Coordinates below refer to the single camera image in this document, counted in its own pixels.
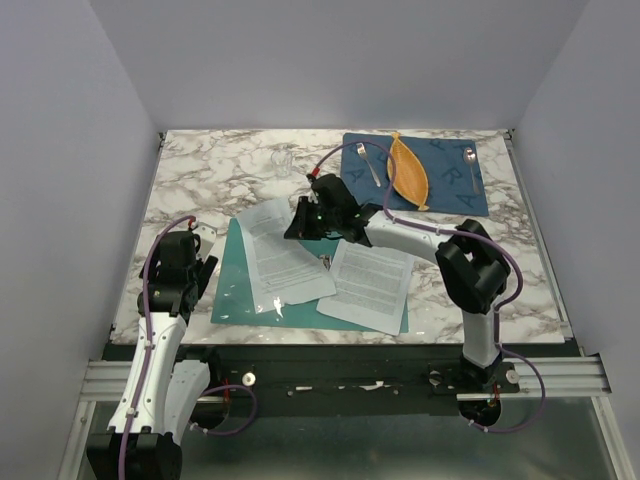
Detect clear drinking glass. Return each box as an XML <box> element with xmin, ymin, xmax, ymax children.
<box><xmin>271</xmin><ymin>148</ymin><xmax>293</xmax><ymax>178</ymax></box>

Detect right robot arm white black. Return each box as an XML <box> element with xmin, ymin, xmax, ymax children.
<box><xmin>284</xmin><ymin>174</ymin><xmax>511</xmax><ymax>392</ymax></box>

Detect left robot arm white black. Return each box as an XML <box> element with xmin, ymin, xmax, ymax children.
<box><xmin>86</xmin><ymin>225</ymin><xmax>222</xmax><ymax>479</ymax></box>

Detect silver spoon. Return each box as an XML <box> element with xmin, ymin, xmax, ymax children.
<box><xmin>464</xmin><ymin>147</ymin><xmax>481</xmax><ymax>195</ymax></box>

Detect teal green folder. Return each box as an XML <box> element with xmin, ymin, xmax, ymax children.
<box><xmin>211</xmin><ymin>217</ymin><xmax>410</xmax><ymax>334</ymax></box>

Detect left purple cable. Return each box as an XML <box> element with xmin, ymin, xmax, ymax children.
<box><xmin>117</xmin><ymin>215</ymin><xmax>259</xmax><ymax>480</ymax></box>

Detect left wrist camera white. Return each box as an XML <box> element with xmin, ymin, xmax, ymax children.
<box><xmin>191</xmin><ymin>221</ymin><xmax>217</xmax><ymax>260</ymax></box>

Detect purple cable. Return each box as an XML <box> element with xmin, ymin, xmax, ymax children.
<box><xmin>117</xmin><ymin>215</ymin><xmax>259</xmax><ymax>480</ymax></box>
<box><xmin>306</xmin><ymin>141</ymin><xmax>547</xmax><ymax>434</ymax></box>

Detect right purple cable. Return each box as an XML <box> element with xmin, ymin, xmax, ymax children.
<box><xmin>306</xmin><ymin>141</ymin><xmax>547</xmax><ymax>434</ymax></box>

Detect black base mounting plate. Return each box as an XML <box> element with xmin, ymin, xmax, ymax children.
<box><xmin>102</xmin><ymin>342</ymin><xmax>556</xmax><ymax>418</ymax></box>

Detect silver fork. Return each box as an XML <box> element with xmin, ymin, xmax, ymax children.
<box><xmin>356</xmin><ymin>143</ymin><xmax>381</xmax><ymax>188</ymax></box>

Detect orange leaf-shaped dish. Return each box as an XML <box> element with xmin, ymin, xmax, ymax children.
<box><xmin>387</xmin><ymin>132</ymin><xmax>429</xmax><ymax>211</ymax></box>

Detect white printed paper files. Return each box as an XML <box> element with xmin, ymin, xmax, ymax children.
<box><xmin>317</xmin><ymin>240</ymin><xmax>414</xmax><ymax>336</ymax></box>

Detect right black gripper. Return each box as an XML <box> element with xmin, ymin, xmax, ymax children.
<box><xmin>283</xmin><ymin>196</ymin><xmax>340</xmax><ymax>241</ymax></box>

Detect blue placemat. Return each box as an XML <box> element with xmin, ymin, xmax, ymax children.
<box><xmin>340</xmin><ymin>133</ymin><xmax>489</xmax><ymax>217</ymax></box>

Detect silver folder clip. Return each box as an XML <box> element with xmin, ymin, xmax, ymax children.
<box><xmin>319</xmin><ymin>254</ymin><xmax>332</xmax><ymax>270</ymax></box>

